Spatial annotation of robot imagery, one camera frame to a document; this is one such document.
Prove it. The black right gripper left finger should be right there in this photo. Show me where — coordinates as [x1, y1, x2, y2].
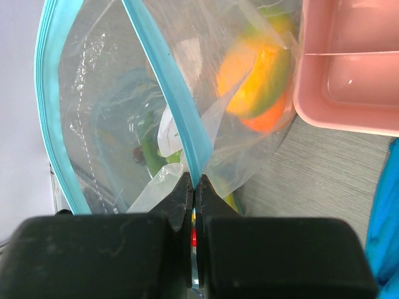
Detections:
[1, 173, 194, 298]

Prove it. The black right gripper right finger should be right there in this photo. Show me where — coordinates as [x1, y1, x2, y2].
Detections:
[195, 176, 378, 298]

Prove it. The orange tangerine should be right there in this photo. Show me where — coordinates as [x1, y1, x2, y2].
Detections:
[240, 92, 287, 133]

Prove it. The clear zip top bag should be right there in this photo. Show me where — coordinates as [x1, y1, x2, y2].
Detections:
[34, 1, 303, 215]

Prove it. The yellow green mango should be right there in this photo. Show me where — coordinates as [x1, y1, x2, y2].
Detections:
[216, 25, 292, 118]

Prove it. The red chili pepper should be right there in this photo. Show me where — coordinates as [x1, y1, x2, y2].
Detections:
[191, 229, 197, 247]

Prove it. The dark red cherry cluster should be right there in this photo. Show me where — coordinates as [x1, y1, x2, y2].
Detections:
[132, 146, 147, 166]

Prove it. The green chili pepper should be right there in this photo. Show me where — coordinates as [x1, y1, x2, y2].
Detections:
[140, 112, 166, 177]

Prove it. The clear blue plastic tray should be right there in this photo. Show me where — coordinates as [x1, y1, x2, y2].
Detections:
[84, 69, 188, 214]

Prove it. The blue folded cloth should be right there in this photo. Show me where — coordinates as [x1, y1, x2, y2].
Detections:
[365, 139, 398, 293]

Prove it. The pink divided organizer box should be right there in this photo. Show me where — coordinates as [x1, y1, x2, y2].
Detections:
[294, 1, 398, 136]

